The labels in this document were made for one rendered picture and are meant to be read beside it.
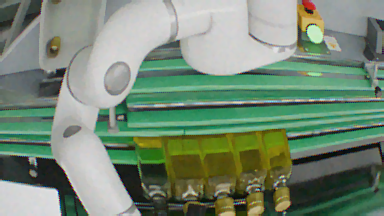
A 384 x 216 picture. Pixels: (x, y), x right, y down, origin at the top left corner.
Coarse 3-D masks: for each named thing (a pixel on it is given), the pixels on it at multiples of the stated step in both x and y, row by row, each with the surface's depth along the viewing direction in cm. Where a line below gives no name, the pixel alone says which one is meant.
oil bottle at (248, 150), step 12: (240, 132) 132; (252, 132) 132; (240, 144) 130; (252, 144) 130; (240, 156) 127; (252, 156) 127; (264, 156) 127; (240, 168) 125; (252, 168) 125; (264, 168) 125; (240, 180) 124; (252, 180) 123; (264, 180) 124; (240, 192) 125
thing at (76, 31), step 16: (48, 0) 121; (64, 0) 127; (80, 0) 128; (96, 0) 129; (48, 16) 126; (64, 16) 130; (80, 16) 131; (96, 16) 132; (48, 32) 131; (64, 32) 133; (80, 32) 134; (96, 32) 132; (48, 48) 134; (64, 48) 134; (80, 48) 134; (48, 64) 131; (64, 64) 131
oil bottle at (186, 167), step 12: (168, 144) 130; (180, 144) 130; (192, 144) 130; (168, 156) 128; (180, 156) 127; (192, 156) 127; (180, 168) 125; (192, 168) 125; (180, 180) 122; (192, 180) 123; (204, 180) 123; (180, 192) 122
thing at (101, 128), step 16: (0, 112) 129; (16, 112) 130; (32, 112) 130; (48, 112) 131; (0, 128) 125; (16, 128) 125; (32, 128) 126; (48, 128) 127; (96, 128) 129; (128, 128) 129; (144, 128) 130; (160, 128) 130; (176, 128) 130; (192, 128) 130; (208, 128) 131; (224, 128) 131; (240, 128) 131; (256, 128) 132; (272, 128) 132
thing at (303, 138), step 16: (288, 128) 143; (304, 128) 143; (320, 128) 143; (336, 128) 143; (352, 128) 144; (368, 128) 144; (0, 144) 130; (16, 144) 132; (32, 144) 133; (48, 144) 134; (112, 144) 137; (128, 144) 137; (304, 144) 139; (320, 144) 139; (336, 144) 140; (112, 160) 133; (128, 160) 133
